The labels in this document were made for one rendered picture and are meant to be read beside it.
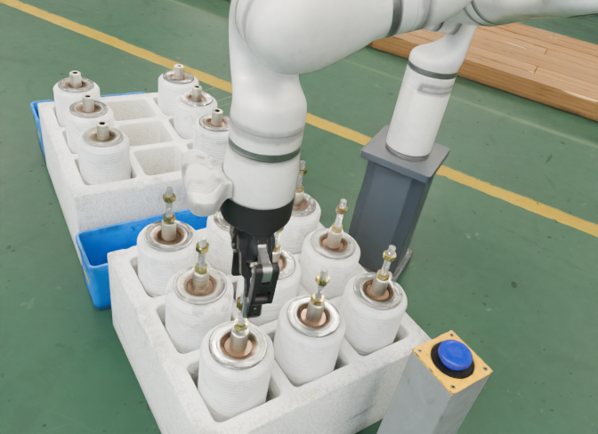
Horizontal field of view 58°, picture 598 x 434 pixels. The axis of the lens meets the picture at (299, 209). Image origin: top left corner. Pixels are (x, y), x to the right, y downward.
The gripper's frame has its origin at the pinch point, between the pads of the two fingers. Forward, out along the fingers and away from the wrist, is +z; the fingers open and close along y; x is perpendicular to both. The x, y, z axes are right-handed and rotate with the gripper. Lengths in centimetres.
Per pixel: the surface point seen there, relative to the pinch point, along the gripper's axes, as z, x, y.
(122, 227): 25, 14, 42
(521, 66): 28, -153, 142
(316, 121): 36, -49, 106
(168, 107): 17, 2, 78
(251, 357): 10.4, -1.2, -2.4
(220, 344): 10.5, 2.3, 0.3
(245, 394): 14.5, -0.3, -4.8
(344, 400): 22.4, -16.2, -3.2
